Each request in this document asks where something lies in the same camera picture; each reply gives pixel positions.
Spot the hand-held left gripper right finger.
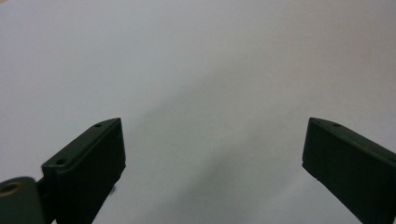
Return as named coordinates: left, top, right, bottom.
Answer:
left=301, top=117, right=396, bottom=224

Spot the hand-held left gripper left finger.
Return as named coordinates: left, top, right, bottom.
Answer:
left=41, top=117, right=127, bottom=224

